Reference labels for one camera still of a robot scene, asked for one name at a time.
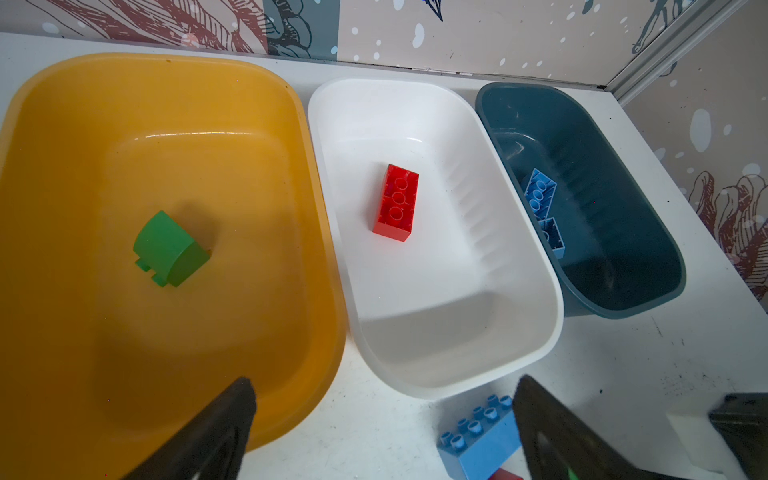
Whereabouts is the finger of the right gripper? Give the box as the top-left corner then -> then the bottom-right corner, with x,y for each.
709,393 -> 767,479

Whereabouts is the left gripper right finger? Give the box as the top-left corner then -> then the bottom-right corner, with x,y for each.
512,375 -> 667,480

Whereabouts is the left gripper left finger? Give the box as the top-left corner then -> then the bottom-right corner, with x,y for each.
125,377 -> 257,479

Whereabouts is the small red lego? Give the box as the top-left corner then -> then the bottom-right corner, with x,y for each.
489,468 -> 523,480

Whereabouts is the white plastic bin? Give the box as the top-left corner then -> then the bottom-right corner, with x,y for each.
308,79 -> 564,400

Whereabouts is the teal plastic bin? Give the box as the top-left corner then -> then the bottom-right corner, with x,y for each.
475,83 -> 686,319

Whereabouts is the green rounded lego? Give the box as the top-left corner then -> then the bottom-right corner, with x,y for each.
133,211 -> 210,287

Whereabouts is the blue lego diagonal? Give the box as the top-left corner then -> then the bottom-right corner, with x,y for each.
538,217 -> 566,259

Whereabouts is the yellow plastic bin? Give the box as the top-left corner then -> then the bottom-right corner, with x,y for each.
1,54 -> 346,479

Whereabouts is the blue long lego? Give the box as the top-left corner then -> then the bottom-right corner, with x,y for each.
525,168 -> 557,220

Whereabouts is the red long lego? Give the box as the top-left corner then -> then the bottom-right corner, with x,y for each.
372,164 -> 420,242

